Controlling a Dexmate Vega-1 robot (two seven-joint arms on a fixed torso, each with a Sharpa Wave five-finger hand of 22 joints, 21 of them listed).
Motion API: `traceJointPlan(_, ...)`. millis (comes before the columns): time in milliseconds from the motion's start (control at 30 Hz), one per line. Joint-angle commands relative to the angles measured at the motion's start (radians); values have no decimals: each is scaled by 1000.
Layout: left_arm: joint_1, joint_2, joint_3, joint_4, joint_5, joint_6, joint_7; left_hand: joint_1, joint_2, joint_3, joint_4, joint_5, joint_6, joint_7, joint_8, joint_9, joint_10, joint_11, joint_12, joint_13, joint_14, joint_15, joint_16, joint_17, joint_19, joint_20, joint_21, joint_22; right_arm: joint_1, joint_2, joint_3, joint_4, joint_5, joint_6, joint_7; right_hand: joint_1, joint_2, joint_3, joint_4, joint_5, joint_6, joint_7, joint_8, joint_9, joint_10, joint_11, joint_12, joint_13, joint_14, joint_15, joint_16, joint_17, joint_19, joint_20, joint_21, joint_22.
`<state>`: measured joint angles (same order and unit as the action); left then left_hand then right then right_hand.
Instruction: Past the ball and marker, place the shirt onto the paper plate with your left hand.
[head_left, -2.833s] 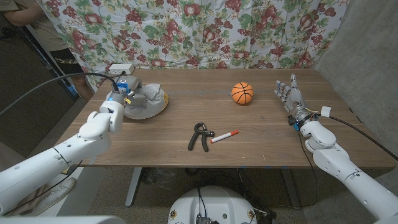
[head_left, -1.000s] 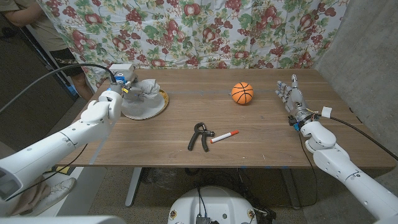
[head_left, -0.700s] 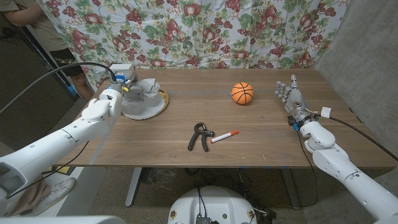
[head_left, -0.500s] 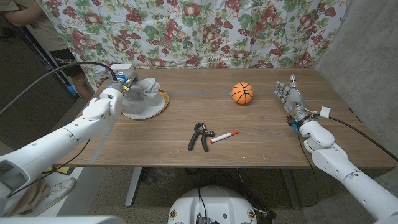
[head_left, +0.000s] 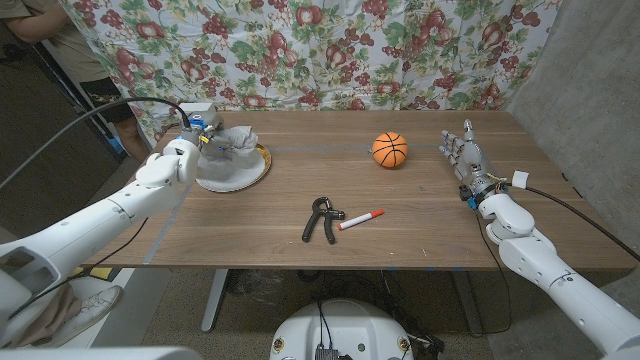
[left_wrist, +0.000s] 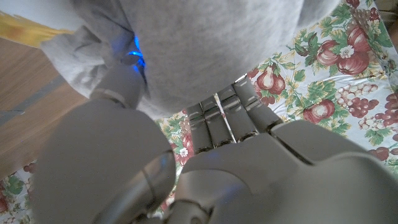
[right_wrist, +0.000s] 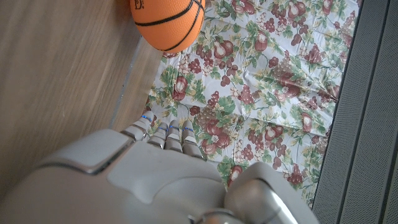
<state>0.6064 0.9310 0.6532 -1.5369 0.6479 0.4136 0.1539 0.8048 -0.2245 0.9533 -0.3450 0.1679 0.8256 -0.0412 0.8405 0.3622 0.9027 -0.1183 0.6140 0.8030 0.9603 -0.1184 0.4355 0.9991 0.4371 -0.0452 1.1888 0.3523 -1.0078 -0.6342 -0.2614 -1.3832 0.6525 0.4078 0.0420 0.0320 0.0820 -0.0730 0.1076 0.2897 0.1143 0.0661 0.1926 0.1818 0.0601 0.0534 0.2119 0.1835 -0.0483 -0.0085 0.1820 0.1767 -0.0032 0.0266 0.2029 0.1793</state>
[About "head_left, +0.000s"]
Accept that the white table leg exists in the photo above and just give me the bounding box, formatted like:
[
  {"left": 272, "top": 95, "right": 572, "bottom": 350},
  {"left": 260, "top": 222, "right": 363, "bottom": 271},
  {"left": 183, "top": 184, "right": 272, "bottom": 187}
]
[{"left": 200, "top": 268, "right": 230, "bottom": 334}]

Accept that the paper plate with gold rim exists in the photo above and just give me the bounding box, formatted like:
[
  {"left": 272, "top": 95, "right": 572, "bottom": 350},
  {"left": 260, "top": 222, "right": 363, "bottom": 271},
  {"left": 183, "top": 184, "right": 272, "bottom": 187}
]
[{"left": 194, "top": 143, "right": 273, "bottom": 194}]

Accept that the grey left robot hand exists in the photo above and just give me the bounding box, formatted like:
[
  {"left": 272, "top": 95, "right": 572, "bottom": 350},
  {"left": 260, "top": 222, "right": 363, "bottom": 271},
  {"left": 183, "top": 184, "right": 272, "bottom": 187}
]
[{"left": 180, "top": 110, "right": 236, "bottom": 160}]

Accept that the person with white sneaker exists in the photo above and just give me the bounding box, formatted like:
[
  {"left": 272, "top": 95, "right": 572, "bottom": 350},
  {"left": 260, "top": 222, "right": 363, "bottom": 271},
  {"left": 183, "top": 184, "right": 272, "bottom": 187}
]
[{"left": 9, "top": 284, "right": 124, "bottom": 347}]

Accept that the person in beige shirt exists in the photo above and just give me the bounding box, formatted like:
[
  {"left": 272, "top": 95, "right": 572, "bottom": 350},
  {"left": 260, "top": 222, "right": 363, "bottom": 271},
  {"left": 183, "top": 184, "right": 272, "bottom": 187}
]
[{"left": 0, "top": 0, "right": 151, "bottom": 164}]

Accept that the long grey tape strip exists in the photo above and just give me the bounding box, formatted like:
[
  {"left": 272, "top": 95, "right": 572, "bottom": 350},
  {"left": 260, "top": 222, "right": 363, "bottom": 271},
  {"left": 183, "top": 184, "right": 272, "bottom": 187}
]
[{"left": 269, "top": 143, "right": 484, "bottom": 154}]

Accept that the floral fruit print backdrop cloth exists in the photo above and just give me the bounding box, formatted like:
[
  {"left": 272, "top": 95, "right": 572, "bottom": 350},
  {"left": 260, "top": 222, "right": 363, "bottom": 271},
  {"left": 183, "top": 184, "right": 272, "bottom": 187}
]
[{"left": 59, "top": 0, "right": 564, "bottom": 146}]

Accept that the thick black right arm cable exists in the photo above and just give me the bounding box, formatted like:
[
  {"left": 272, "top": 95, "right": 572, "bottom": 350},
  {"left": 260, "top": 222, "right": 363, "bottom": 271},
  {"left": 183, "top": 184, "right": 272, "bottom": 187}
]
[{"left": 525, "top": 185, "right": 640, "bottom": 264}]

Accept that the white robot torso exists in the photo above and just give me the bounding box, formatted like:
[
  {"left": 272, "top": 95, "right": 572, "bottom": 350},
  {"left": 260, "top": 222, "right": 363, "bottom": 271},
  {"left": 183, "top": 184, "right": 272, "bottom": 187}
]
[{"left": 269, "top": 298, "right": 415, "bottom": 360}]

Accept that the black hand grip exerciser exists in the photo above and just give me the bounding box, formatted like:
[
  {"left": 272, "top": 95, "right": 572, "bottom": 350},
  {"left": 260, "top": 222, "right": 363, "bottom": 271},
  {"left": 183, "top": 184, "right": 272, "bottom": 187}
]
[{"left": 301, "top": 196, "right": 346, "bottom": 246}]

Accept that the grey shirt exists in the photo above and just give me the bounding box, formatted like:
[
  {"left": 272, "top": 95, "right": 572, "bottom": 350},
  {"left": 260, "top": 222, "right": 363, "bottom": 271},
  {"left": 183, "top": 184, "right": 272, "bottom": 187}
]
[{"left": 197, "top": 125, "right": 260, "bottom": 176}]

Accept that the small orange basketball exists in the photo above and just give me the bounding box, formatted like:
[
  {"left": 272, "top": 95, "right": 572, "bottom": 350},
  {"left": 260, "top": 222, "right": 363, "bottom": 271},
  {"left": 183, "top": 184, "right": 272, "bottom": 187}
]
[{"left": 371, "top": 131, "right": 409, "bottom": 169}]

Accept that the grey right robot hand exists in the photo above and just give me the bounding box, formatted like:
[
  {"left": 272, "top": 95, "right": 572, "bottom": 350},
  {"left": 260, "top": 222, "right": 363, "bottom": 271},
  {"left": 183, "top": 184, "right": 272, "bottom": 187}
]
[{"left": 438, "top": 118, "right": 507, "bottom": 206}]

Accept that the white marker with orange cap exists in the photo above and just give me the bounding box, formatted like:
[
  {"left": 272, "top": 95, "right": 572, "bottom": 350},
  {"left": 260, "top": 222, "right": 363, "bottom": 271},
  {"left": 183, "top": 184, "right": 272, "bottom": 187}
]
[{"left": 337, "top": 208, "right": 386, "bottom": 232}]

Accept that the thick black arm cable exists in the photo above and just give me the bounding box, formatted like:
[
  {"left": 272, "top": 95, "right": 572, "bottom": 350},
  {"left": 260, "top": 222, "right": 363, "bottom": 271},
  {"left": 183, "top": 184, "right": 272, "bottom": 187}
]
[
  {"left": 525, "top": 185, "right": 640, "bottom": 264},
  {"left": 0, "top": 96, "right": 192, "bottom": 191}
]

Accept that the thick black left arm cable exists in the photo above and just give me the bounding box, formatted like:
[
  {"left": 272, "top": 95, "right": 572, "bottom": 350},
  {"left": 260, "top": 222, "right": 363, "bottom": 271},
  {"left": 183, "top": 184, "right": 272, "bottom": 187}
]
[{"left": 0, "top": 96, "right": 192, "bottom": 191}]

